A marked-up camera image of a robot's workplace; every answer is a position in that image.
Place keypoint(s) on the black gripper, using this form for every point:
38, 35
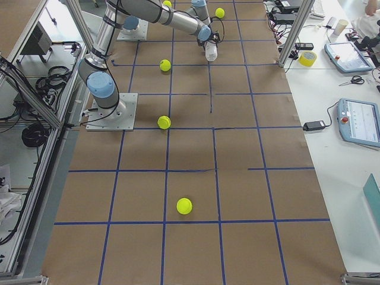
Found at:
204, 44

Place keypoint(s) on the white tennis ball can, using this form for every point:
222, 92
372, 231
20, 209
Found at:
211, 52

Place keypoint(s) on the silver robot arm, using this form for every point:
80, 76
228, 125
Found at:
93, 68
195, 21

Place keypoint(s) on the tennis ball near arm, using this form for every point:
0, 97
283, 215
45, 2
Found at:
165, 65

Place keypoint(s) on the far yellow tennis ball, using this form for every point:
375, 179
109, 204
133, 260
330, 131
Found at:
219, 13

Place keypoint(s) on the yellow tennis ball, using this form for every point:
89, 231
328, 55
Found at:
167, 3
219, 13

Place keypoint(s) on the farthest yellow tennis ball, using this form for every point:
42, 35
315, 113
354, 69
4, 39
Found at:
167, 3

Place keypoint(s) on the tennis ball with black lettering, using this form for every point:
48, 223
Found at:
164, 122

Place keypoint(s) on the yellow tennis ball Wilson print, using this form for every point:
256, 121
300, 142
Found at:
184, 206

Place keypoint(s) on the yellow tape roll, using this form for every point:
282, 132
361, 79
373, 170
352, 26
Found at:
307, 58

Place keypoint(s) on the paper cup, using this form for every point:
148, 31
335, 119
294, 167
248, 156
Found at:
340, 27

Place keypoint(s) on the far teach pendant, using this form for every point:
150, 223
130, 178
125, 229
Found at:
347, 58

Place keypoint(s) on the teach pendant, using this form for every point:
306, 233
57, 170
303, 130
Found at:
347, 58
358, 122

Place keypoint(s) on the black power adapter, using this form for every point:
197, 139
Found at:
314, 126

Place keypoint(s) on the brown paper table cover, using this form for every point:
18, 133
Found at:
235, 148

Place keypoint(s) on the black scissors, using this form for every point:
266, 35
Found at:
356, 79

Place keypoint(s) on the near teach pendant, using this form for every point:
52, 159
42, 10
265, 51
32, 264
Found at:
358, 122

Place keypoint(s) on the grey control box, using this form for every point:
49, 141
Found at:
39, 42

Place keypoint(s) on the aluminium frame post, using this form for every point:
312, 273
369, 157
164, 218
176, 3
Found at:
302, 15

